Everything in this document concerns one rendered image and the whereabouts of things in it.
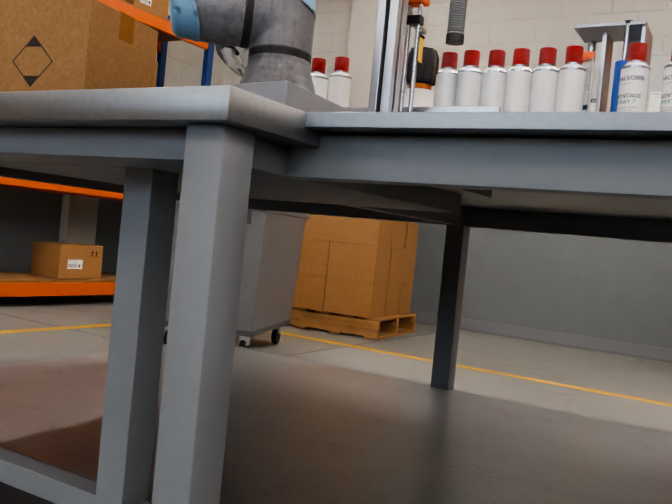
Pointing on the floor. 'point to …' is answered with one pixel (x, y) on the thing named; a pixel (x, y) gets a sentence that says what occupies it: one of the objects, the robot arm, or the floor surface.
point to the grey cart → (262, 272)
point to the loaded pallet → (356, 276)
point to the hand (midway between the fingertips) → (241, 69)
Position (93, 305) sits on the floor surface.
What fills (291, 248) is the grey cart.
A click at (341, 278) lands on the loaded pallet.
